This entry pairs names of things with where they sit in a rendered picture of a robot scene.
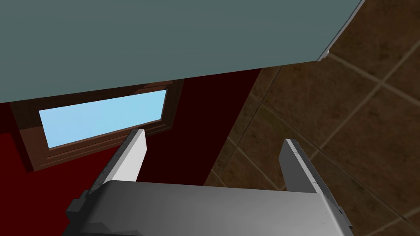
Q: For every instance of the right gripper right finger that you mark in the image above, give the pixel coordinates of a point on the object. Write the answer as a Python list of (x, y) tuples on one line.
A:
[(300, 172)]

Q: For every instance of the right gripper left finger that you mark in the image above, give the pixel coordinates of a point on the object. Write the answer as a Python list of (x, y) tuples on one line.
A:
[(126, 162)]

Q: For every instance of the grey-green door leaf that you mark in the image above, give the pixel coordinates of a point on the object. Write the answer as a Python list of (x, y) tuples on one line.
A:
[(157, 39)]

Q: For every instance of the brown framed window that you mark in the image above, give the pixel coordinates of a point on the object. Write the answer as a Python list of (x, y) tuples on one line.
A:
[(98, 123)]

